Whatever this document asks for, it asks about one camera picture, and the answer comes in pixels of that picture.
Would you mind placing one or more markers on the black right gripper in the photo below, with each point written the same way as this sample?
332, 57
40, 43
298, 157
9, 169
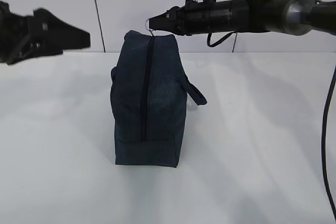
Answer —
187, 20

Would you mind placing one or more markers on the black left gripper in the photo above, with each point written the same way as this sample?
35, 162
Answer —
40, 35

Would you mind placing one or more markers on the navy blue lunch bag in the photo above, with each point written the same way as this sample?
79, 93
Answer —
148, 98

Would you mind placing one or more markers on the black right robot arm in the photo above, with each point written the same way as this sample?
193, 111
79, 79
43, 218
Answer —
292, 17

